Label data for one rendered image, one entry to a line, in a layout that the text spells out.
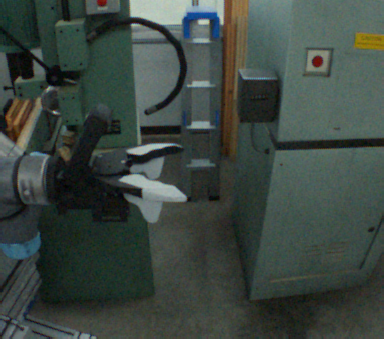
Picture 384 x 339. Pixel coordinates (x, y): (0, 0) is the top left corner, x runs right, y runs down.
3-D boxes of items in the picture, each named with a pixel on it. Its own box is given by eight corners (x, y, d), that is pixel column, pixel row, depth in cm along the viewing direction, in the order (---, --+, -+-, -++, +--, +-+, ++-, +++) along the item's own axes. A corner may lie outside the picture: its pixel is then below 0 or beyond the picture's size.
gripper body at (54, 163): (136, 195, 59) (64, 195, 59) (133, 146, 56) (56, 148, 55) (132, 223, 52) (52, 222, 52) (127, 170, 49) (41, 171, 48)
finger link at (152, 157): (173, 167, 64) (127, 184, 59) (172, 136, 62) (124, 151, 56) (184, 174, 62) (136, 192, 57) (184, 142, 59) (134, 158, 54)
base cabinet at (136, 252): (51, 239, 202) (20, 134, 165) (149, 232, 209) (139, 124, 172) (41, 302, 164) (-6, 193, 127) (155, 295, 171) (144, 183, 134)
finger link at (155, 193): (187, 227, 48) (134, 206, 53) (187, 189, 46) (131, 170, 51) (173, 239, 46) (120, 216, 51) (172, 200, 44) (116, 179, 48)
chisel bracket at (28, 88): (22, 96, 136) (18, 76, 132) (55, 92, 138) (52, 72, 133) (17, 104, 130) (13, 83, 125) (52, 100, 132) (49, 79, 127)
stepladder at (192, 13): (180, 189, 245) (176, 6, 195) (217, 188, 246) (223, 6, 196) (180, 203, 231) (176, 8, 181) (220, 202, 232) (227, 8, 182)
